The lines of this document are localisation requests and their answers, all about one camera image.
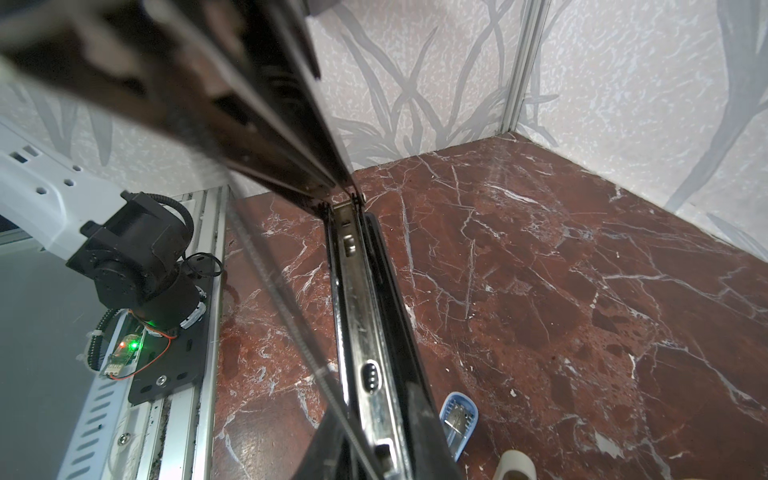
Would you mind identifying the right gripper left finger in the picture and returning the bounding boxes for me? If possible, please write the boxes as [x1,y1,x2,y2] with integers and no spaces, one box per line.
[292,413,360,480]

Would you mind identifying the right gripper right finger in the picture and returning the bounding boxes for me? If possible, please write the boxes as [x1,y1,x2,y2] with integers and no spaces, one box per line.
[406,383,462,480]

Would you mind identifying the blue mini stapler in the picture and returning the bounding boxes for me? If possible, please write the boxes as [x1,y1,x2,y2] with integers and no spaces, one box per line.
[439,391,479,462]

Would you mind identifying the white mini stapler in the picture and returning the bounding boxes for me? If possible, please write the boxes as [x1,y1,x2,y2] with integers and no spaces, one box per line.
[492,450,537,480]

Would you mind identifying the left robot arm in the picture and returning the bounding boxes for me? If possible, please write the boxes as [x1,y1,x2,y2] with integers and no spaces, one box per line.
[1,119,224,380]

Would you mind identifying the small green circuit board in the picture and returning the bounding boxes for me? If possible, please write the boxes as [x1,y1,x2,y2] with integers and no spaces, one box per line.
[102,333,142,378]

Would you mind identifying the aluminium front rail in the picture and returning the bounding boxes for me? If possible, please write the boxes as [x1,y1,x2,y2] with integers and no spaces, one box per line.
[107,185,232,480]

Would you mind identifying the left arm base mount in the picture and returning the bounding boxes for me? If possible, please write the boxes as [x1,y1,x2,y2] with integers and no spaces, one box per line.
[128,278,220,406]

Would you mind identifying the grey slotted cable duct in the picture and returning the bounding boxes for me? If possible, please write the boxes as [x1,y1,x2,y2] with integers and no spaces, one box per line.
[56,310,127,479]

